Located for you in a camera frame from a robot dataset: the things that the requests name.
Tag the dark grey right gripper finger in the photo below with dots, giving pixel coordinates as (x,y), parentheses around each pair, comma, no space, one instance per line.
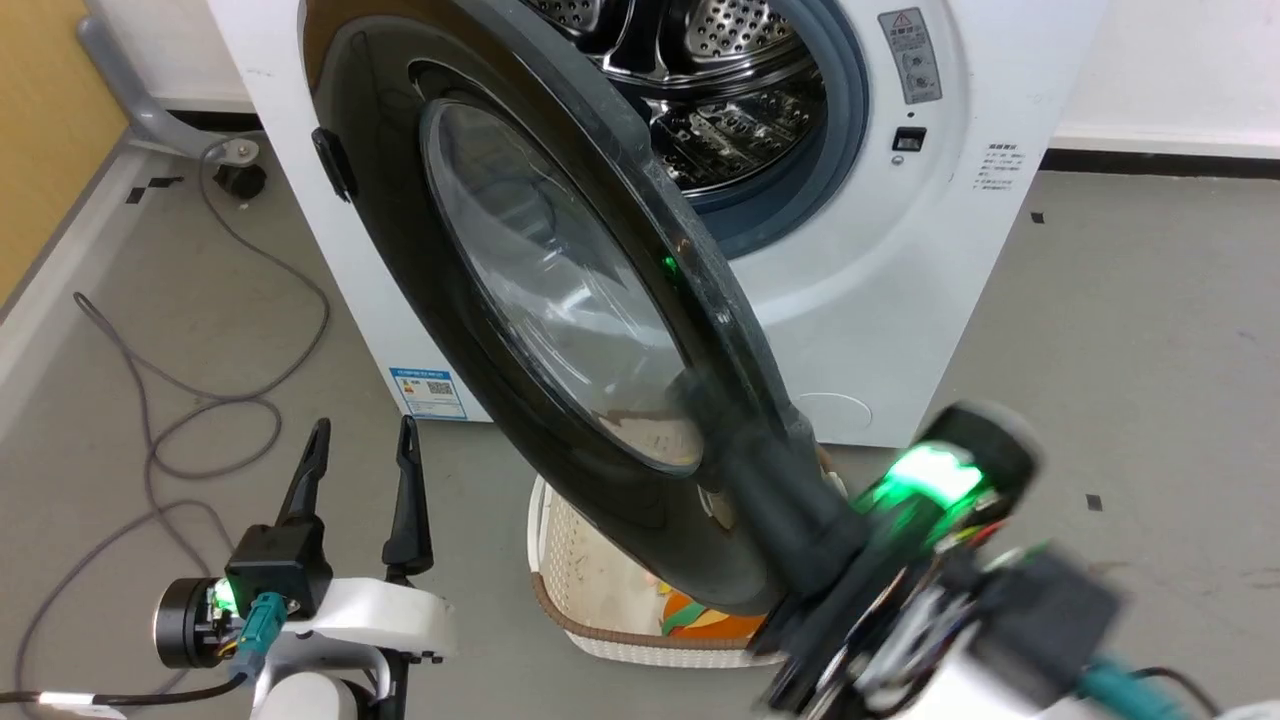
(785,500)

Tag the orange clothing item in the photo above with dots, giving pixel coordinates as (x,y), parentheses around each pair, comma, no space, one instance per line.
(715,622)

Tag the yellow wooden panel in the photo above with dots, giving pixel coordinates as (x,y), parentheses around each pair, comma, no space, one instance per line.
(50,130)

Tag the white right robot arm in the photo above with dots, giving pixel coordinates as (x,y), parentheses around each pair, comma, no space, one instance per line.
(980,700)

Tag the grey warning sticker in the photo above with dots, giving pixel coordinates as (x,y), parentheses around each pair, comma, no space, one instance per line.
(911,55)

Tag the black round washer door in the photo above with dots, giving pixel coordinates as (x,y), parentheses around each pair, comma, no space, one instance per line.
(480,380)

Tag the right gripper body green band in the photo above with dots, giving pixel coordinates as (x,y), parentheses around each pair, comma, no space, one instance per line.
(940,480)

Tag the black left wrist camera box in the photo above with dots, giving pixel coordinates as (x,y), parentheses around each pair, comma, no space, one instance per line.
(280,565)

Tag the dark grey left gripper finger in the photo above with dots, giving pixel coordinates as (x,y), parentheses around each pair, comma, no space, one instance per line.
(308,475)
(408,500)

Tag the grey rubber door gasket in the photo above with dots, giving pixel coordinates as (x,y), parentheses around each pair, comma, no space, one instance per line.
(845,120)

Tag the black caster wheel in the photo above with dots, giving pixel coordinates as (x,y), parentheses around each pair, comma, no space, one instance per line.
(241,181)

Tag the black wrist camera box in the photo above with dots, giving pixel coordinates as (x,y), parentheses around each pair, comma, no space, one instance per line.
(1050,620)
(280,565)

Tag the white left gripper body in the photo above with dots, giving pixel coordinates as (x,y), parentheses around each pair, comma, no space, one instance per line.
(385,615)

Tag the perforated steel washer drum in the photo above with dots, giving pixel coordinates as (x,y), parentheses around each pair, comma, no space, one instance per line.
(730,110)

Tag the blue energy label sticker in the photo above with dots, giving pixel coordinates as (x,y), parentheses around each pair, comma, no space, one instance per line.
(428,394)

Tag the white front-load washing machine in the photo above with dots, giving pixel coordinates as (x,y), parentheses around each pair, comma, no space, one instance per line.
(860,300)

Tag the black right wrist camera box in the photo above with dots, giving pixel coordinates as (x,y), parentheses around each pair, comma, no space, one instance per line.
(1050,620)

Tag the white woven laundry basket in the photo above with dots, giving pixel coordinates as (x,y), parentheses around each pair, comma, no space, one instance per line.
(590,590)

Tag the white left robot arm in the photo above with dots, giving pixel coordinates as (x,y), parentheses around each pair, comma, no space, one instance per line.
(300,700)

